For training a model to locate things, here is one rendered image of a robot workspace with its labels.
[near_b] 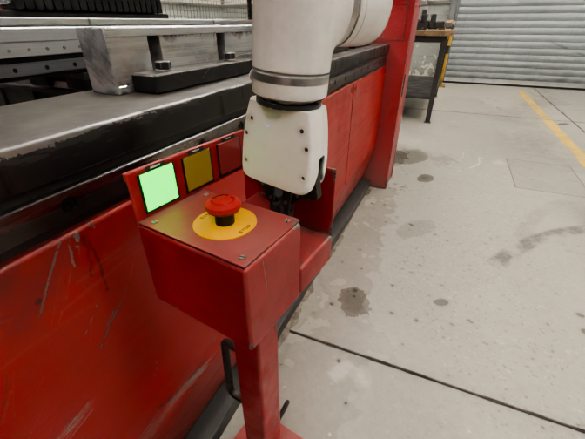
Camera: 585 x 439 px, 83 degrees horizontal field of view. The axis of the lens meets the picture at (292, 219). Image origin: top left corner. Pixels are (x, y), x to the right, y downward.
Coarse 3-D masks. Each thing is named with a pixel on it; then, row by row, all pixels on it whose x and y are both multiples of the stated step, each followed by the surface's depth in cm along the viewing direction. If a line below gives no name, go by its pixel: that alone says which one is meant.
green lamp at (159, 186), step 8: (160, 168) 38; (168, 168) 39; (144, 176) 37; (152, 176) 38; (160, 176) 38; (168, 176) 39; (144, 184) 37; (152, 184) 38; (160, 184) 39; (168, 184) 40; (176, 184) 41; (144, 192) 37; (152, 192) 38; (160, 192) 39; (168, 192) 40; (176, 192) 41; (152, 200) 38; (160, 200) 39; (168, 200) 40; (152, 208) 39
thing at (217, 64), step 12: (216, 60) 72; (240, 60) 73; (144, 72) 55; (156, 72) 55; (168, 72) 55; (180, 72) 57; (192, 72) 60; (204, 72) 62; (216, 72) 66; (228, 72) 69; (240, 72) 73; (144, 84) 54; (156, 84) 53; (168, 84) 55; (180, 84) 58; (192, 84) 60
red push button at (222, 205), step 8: (208, 200) 36; (216, 200) 36; (224, 200) 36; (232, 200) 36; (208, 208) 35; (216, 208) 35; (224, 208) 35; (232, 208) 35; (216, 216) 35; (224, 216) 35; (232, 216) 37; (216, 224) 37; (224, 224) 37; (232, 224) 37
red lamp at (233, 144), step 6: (234, 138) 48; (222, 144) 46; (228, 144) 47; (234, 144) 48; (222, 150) 46; (228, 150) 47; (234, 150) 48; (222, 156) 46; (228, 156) 48; (234, 156) 49; (240, 156) 50; (222, 162) 47; (228, 162) 48; (234, 162) 49; (240, 162) 50; (222, 168) 47; (228, 168) 48; (234, 168) 50; (222, 174) 48
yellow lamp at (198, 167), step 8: (200, 152) 43; (208, 152) 44; (184, 160) 41; (192, 160) 42; (200, 160) 43; (208, 160) 44; (192, 168) 42; (200, 168) 44; (208, 168) 45; (192, 176) 43; (200, 176) 44; (208, 176) 45; (192, 184) 43; (200, 184) 44
